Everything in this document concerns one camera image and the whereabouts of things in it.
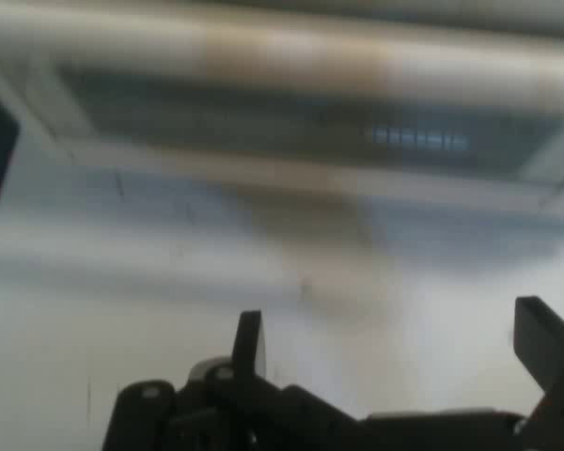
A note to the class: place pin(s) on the oven heating element rod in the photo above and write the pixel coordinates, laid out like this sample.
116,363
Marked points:
418,138

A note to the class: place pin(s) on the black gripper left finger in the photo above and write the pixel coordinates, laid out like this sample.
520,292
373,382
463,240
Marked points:
249,404

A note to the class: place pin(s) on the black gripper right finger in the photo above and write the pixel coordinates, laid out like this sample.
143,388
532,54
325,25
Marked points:
554,357

